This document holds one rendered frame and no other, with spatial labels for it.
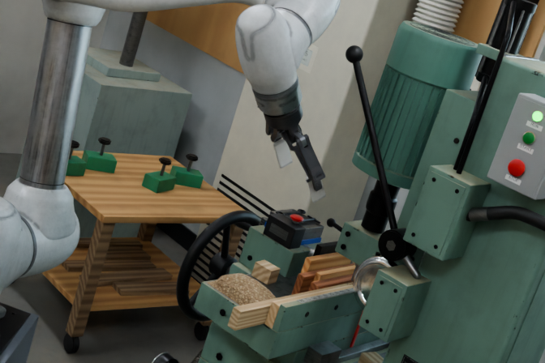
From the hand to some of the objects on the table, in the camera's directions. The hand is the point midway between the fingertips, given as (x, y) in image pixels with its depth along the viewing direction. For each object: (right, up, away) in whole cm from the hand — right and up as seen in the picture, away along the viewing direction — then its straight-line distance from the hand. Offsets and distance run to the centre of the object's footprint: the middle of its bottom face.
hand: (301, 177), depth 209 cm
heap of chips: (-11, -24, -6) cm, 27 cm away
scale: (+15, -23, +5) cm, 28 cm away
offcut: (-8, -22, +6) cm, 24 cm away
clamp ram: (+2, -22, +15) cm, 26 cm away
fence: (+13, -28, +6) cm, 32 cm away
